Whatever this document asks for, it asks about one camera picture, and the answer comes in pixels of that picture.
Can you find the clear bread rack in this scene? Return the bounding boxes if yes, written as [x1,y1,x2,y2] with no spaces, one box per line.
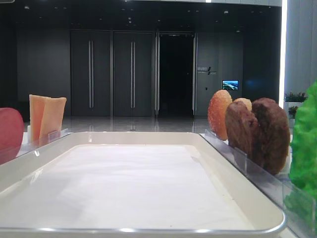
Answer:
[204,129,228,145]

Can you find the front bread bun slice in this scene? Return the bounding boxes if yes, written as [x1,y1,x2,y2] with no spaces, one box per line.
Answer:
[208,90,232,141]

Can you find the bread bun slice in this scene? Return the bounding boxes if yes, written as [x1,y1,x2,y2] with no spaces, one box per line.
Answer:
[232,98,253,112]
[208,90,232,141]

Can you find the front brown meat patty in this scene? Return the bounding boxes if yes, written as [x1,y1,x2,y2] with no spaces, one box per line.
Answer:
[225,101,259,155]

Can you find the brown meat patty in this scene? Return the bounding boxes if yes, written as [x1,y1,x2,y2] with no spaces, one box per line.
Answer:
[225,101,259,155]
[252,98,290,175]

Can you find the rear bread bun slice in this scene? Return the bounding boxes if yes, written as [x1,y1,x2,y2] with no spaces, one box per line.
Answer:
[232,98,253,112]

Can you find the front orange cheese slice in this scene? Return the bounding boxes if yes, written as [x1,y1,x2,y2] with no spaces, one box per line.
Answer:
[39,97,67,146]

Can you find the orange cheese slice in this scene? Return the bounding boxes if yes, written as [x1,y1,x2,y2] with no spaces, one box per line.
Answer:
[39,97,67,146]
[29,94,51,145]

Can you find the rear brown meat patty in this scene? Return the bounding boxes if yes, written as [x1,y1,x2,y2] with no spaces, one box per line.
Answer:
[252,98,290,175]

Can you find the rear orange cheese slice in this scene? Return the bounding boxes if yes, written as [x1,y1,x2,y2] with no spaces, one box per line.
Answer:
[29,94,51,145]

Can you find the clear cheese rack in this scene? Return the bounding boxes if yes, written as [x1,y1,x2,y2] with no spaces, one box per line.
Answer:
[20,125,70,153]

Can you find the red tomato slice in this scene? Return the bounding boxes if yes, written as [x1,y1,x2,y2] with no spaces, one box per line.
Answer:
[0,108,24,165]

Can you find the green lettuce leaf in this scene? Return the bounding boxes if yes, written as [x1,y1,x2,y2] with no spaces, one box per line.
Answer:
[283,81,317,219]

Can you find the clear lettuce rack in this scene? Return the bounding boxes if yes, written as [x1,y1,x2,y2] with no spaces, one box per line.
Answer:
[278,174,317,238]

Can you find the dark double door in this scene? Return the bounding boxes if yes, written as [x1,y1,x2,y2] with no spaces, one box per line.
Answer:
[70,30,154,117]

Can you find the white paper tray liner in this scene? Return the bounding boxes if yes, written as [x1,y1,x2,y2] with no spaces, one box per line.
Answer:
[0,145,252,230]

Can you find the clear patty rack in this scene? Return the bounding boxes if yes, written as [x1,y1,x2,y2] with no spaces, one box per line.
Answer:
[230,146,290,176]

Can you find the cream white tray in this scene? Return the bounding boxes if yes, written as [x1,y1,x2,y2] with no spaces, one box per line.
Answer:
[0,132,287,238]

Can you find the potted plants on shelf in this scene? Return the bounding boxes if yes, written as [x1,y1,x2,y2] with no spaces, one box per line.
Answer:
[284,92,307,119]

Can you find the small wall display screen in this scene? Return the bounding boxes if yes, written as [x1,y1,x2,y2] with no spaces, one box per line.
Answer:
[222,80,239,91]

